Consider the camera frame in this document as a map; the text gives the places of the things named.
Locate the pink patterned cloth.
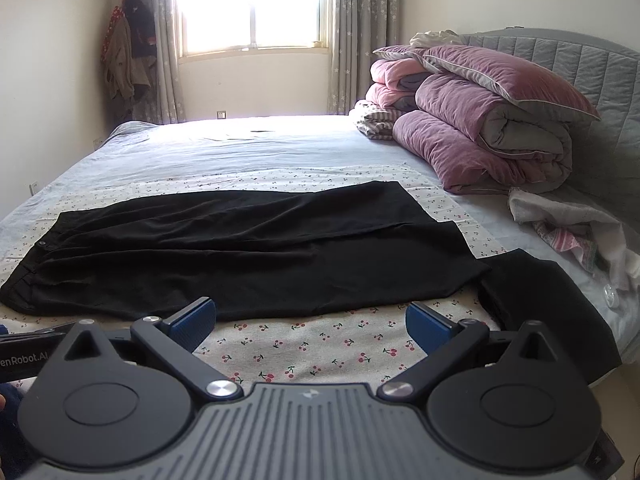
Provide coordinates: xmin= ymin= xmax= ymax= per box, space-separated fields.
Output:
xmin=535 ymin=220 xmax=608 ymax=273

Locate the purple folded quilt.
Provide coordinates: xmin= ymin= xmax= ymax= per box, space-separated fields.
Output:
xmin=392 ymin=72 xmax=573 ymax=195

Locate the white towel blanket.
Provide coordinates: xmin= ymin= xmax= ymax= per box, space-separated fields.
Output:
xmin=509 ymin=187 xmax=640 ymax=291

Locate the dark hanging jacket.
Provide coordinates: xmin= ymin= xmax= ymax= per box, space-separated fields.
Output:
xmin=122 ymin=0 xmax=158 ymax=63

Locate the person's blue clothing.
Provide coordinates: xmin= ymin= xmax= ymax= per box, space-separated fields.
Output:
xmin=0 ymin=382 xmax=31 ymax=480

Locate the window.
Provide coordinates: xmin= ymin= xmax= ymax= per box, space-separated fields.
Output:
xmin=172 ymin=0 xmax=333 ymax=56

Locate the white cloth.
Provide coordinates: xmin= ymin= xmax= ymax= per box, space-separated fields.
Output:
xmin=410 ymin=30 xmax=476 ymax=48

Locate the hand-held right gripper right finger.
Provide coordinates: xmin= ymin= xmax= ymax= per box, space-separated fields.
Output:
xmin=377 ymin=302 xmax=558 ymax=402

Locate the grey quilted headboard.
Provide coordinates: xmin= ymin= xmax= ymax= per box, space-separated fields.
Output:
xmin=460 ymin=28 xmax=640 ymax=221

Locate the khaki hanging jacket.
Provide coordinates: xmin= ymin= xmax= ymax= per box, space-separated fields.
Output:
xmin=101 ymin=7 xmax=151 ymax=102

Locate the striped folded blanket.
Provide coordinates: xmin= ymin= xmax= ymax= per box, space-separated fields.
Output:
xmin=350 ymin=100 xmax=401 ymax=138

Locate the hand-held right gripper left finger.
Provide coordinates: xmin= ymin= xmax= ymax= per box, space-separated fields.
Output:
xmin=62 ymin=297 xmax=241 ymax=402

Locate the black garment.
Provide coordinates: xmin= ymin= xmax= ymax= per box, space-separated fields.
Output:
xmin=477 ymin=248 xmax=622 ymax=386

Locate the pink folded quilt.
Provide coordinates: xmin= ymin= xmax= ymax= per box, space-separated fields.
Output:
xmin=365 ymin=58 xmax=436 ymax=111

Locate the purple pillow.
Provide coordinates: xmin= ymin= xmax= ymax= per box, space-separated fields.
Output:
xmin=374 ymin=45 xmax=433 ymax=68
xmin=422 ymin=44 xmax=601 ymax=122

